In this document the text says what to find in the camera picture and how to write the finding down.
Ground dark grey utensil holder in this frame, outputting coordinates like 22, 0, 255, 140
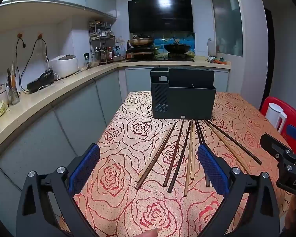
150, 67, 217, 119

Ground person's left hand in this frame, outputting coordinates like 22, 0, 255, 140
138, 228, 161, 237

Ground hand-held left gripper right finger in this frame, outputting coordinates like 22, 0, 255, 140
197, 144, 280, 237

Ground metal spice rack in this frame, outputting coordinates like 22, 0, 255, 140
89, 21, 115, 66

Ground brown wok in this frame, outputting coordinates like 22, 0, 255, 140
128, 35, 155, 47

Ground black gas stove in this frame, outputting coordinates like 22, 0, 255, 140
125, 46, 195, 62

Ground colourful dish cloths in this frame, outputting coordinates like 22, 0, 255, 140
206, 57, 226, 65

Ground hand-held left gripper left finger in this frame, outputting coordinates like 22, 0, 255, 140
16, 143, 100, 237

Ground white plastic bottle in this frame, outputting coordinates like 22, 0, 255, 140
207, 38, 217, 57

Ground white rice cooker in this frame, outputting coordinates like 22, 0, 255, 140
49, 55, 79, 78

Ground black wok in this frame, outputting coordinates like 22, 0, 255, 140
163, 39, 191, 54

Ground blue scenic backsplash panel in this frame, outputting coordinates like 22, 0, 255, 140
154, 33, 196, 55

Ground black sandwich maker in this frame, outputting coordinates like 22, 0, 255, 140
27, 70, 54, 94

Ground white power cable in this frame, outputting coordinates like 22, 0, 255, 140
38, 51, 65, 90

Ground pale yellow leafy vegetable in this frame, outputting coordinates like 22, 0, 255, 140
0, 101, 9, 118

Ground grey kitchen counter cabinets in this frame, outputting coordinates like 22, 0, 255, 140
0, 57, 231, 203

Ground black range hood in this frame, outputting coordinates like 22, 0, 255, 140
128, 0, 195, 34

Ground white electric kettle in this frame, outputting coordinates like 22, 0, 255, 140
265, 103, 288, 132

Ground black power cable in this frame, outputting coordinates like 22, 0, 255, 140
15, 38, 27, 95
20, 38, 49, 92

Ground rose-patterned orange tablecloth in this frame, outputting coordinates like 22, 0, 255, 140
60, 91, 294, 237

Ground metal cup of kitchen tools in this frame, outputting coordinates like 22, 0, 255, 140
6, 62, 21, 105

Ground frosted glass door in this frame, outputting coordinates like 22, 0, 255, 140
210, 0, 243, 57

